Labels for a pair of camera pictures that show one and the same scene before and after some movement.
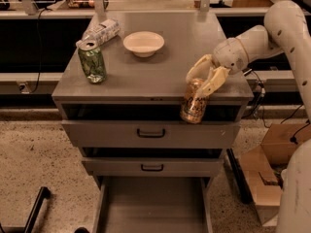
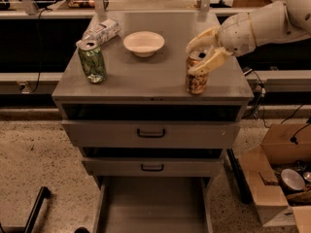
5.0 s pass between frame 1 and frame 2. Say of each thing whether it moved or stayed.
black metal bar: stayed
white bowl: stayed
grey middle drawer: stayed
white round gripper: moved
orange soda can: moved
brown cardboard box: stayed
